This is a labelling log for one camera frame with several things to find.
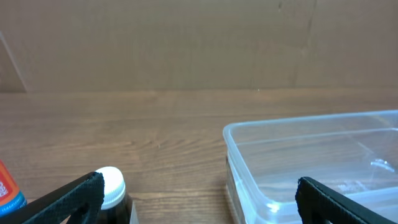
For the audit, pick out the orange blue tube white cap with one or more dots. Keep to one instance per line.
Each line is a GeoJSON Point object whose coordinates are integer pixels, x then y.
{"type": "Point", "coordinates": [11, 197]}

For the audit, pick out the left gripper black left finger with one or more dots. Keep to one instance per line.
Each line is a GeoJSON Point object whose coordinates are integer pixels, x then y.
{"type": "Point", "coordinates": [76, 202]}

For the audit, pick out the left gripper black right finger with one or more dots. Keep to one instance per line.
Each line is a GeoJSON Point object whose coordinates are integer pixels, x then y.
{"type": "Point", "coordinates": [319, 204]}

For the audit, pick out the dark bottle with white cap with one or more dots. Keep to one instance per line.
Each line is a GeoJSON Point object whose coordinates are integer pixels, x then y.
{"type": "Point", "coordinates": [118, 207]}

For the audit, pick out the clear plastic container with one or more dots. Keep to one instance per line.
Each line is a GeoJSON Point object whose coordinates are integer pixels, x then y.
{"type": "Point", "coordinates": [355, 154]}

